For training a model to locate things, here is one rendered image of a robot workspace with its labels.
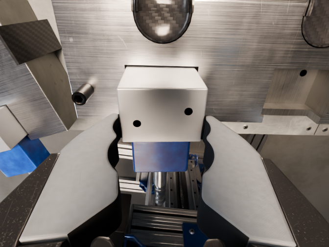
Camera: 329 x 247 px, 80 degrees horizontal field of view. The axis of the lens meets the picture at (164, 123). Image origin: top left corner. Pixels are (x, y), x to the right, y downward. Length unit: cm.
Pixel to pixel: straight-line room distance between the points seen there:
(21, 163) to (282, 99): 28
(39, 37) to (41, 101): 6
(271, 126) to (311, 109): 10
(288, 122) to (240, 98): 16
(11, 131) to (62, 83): 7
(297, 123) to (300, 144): 124
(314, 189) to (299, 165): 31
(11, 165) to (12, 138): 4
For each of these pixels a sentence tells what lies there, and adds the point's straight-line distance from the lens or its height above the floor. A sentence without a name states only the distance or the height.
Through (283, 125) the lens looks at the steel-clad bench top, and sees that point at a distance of 32.
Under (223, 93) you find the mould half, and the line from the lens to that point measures 16.
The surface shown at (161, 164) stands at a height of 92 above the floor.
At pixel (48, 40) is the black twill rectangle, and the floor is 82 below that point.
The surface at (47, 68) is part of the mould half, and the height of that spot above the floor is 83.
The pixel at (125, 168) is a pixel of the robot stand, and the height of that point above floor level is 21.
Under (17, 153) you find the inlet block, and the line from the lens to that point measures 26.
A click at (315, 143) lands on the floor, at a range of 160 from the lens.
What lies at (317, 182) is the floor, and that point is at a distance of 188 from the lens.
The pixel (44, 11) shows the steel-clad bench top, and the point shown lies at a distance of 26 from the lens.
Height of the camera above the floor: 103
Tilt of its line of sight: 59 degrees down
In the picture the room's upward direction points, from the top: 180 degrees counter-clockwise
